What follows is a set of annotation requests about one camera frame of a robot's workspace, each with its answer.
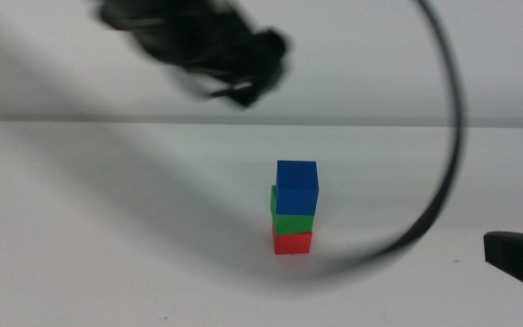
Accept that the blue cube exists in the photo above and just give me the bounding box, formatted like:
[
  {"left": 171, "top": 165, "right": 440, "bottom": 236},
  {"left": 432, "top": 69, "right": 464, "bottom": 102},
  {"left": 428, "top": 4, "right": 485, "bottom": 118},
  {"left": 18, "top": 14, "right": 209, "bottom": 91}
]
[{"left": 274, "top": 159, "right": 320, "bottom": 217}]

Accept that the black cable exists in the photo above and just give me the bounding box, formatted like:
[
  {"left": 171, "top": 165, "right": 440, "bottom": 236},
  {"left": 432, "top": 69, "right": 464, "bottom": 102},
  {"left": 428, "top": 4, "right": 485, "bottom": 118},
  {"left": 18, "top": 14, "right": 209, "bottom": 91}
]
[{"left": 309, "top": 0, "right": 468, "bottom": 276}]

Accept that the green cube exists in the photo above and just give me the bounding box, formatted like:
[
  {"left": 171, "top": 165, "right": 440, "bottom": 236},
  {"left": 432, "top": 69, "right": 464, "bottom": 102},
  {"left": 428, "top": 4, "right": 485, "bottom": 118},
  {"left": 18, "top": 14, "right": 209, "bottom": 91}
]
[{"left": 270, "top": 184, "right": 316, "bottom": 236}]

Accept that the red cube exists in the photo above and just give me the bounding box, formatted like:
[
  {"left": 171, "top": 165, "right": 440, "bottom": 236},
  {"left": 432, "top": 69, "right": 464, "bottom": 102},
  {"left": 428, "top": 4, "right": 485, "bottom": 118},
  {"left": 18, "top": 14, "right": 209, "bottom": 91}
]
[{"left": 271, "top": 225, "right": 313, "bottom": 256}]

